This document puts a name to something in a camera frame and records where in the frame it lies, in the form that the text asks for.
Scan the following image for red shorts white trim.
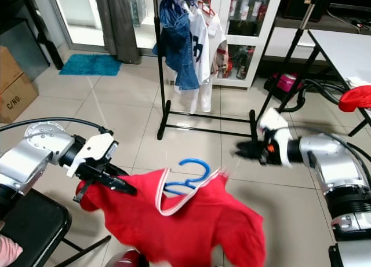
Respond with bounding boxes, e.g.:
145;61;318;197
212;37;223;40
77;167;267;267

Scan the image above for red clothes hanger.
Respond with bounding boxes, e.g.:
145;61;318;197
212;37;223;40
197;0;218;17

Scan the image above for pink canister vacuum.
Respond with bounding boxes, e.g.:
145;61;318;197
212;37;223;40
264;72;351;113

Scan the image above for black folding chair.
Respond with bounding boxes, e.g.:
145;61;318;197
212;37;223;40
0;189;112;267

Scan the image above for metal clothes rack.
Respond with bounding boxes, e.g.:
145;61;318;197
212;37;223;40
154;0;334;141

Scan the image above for white tee dark print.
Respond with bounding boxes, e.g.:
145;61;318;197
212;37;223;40
187;3;213;114

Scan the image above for cardboard box black print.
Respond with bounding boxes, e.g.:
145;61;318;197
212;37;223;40
0;73;39;125

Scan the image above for red garment white label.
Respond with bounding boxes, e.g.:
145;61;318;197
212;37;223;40
338;85;371;114

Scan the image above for white glass-door cabinet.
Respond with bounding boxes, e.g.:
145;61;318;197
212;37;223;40
165;0;290;89

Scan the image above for teal floor mat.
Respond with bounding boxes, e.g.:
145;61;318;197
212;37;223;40
59;54;122;77

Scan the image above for blue denim jeans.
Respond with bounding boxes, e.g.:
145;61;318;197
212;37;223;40
152;0;201;91

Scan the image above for pink striped cloth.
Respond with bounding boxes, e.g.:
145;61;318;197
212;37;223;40
0;235;24;267

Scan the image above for white work table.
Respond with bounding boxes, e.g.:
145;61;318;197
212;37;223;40
307;28;371;114

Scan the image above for grey curtain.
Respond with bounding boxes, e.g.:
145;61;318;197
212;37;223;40
94;0;140;65

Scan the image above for black speaker box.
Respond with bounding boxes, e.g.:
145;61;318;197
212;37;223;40
281;0;331;21

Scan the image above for white framed glass door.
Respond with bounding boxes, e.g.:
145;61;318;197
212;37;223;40
52;0;163;52

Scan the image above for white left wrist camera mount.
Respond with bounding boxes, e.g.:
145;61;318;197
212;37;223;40
65;132;115;178

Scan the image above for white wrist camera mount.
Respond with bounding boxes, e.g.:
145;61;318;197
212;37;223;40
258;108;293;166
65;132;115;178

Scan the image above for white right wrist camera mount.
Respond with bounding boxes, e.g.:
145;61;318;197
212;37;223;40
258;108;293;166

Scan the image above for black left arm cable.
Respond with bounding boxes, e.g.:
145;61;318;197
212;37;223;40
0;116;114;134

